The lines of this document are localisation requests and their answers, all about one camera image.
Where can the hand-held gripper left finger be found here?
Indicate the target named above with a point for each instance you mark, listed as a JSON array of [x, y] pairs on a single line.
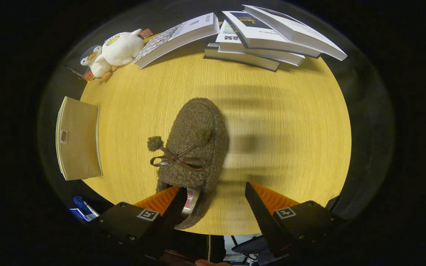
[[161, 232]]

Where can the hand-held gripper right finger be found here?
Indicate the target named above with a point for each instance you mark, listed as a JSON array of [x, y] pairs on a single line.
[[268, 229]]

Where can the brown fuzzy shoe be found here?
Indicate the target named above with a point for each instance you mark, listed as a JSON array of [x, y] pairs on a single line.
[[194, 125]]

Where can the black office chair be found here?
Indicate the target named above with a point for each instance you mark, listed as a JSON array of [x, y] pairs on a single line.
[[252, 249]]

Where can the blue printed board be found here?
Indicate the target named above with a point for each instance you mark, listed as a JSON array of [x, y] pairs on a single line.
[[83, 215]]

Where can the blue cloth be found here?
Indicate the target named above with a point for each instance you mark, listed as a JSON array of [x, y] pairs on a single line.
[[78, 201]]

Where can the thin grey-edged book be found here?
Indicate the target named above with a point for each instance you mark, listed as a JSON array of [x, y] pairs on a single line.
[[242, 59]]

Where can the dark blue penguin plush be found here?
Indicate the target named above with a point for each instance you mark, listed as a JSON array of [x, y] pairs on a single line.
[[98, 66]]

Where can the white duck plush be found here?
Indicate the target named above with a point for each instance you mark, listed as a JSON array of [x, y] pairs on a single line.
[[122, 48]]

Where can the grey patterned book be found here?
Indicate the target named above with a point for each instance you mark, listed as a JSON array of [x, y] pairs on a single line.
[[176, 37]]

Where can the white book blue picture cover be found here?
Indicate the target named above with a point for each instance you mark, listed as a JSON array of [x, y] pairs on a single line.
[[257, 31]]

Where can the white book dark photo cover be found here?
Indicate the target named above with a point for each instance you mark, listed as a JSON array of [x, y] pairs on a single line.
[[294, 29]]

